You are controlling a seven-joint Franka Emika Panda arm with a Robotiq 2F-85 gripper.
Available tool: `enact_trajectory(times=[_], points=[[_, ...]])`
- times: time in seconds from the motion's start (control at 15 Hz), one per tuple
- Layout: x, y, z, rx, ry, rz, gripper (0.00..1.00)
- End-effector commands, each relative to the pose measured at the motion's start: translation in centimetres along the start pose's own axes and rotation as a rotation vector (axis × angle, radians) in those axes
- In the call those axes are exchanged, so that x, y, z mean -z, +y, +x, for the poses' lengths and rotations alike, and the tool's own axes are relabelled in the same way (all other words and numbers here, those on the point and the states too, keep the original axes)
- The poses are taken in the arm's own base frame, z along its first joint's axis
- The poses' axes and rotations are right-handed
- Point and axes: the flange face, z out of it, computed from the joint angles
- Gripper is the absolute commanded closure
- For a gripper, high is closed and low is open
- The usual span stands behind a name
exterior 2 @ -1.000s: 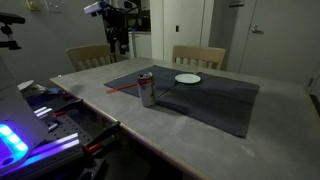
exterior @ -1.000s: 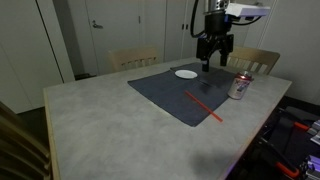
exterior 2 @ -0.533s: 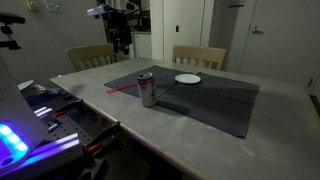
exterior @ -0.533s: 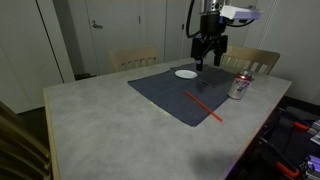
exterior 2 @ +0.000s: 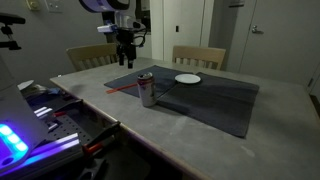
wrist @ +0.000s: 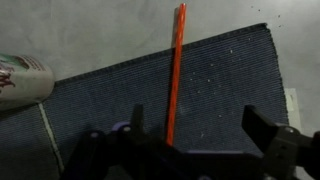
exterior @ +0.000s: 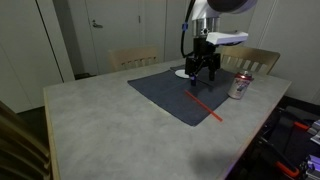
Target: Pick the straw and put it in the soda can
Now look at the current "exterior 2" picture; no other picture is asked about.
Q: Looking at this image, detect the light wooden chair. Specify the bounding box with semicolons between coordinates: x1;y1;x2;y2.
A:
65;42;121;73
171;45;227;71

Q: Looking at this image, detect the aluminium extrusion rail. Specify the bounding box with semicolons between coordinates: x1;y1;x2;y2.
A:
19;132;83;168

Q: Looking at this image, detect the small white plate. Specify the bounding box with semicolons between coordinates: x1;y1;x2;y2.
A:
174;73;202;85

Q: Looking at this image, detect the white robot base, blue light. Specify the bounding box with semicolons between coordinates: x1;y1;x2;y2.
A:
0;56;50;176

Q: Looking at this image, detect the grey door sign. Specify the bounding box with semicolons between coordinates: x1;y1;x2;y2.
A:
228;0;246;8

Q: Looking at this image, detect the grey door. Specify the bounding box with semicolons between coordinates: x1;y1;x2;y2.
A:
238;0;320;88

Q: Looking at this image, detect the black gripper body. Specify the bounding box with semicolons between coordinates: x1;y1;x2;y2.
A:
116;28;139;54

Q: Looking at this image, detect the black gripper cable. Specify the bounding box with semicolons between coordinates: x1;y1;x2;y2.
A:
132;27;148;48

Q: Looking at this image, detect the perforated dark breadboard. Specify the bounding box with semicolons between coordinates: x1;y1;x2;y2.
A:
43;114;95;146

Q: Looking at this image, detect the silver and red soda can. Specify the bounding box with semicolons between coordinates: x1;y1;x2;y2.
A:
136;71;157;108

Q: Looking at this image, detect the black clamp red handle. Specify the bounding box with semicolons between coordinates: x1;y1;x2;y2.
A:
53;98;84;118

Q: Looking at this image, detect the silver door handle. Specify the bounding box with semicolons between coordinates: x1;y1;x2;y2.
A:
251;24;265;35

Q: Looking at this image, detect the white kitchen cabinet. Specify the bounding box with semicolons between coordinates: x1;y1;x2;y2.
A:
136;33;153;60

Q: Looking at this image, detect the red drinking straw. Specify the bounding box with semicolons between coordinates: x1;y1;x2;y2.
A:
106;82;139;95

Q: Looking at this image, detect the silver metal bar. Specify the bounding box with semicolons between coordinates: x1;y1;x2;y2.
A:
33;105;54;119

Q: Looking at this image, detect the black clamp orange handle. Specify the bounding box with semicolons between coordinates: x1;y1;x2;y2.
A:
82;120;122;156

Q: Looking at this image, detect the dark grey placemat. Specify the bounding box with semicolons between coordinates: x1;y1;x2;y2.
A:
103;64;194;99
156;71;261;138

